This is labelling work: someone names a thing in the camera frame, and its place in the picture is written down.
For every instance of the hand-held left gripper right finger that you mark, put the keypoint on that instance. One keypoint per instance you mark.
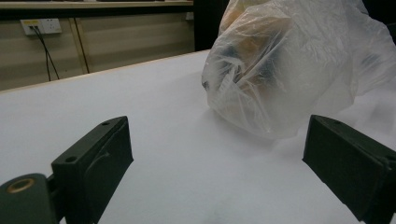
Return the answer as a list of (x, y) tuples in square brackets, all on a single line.
[(345, 161)]

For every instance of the white table mat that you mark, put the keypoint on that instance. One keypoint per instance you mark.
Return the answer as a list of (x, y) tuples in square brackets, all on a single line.
[(174, 149)]

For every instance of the clear plastic bag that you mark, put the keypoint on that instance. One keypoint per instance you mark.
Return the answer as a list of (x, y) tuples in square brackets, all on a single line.
[(305, 62)]

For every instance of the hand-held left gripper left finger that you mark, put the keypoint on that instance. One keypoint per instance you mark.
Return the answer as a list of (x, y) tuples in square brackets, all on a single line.
[(93, 161)]

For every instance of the dark wall rail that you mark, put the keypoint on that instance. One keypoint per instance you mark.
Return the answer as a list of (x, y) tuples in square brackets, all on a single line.
[(93, 13)]

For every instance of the white wall socket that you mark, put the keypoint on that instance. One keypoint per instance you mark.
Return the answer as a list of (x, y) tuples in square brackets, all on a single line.
[(46, 25)]

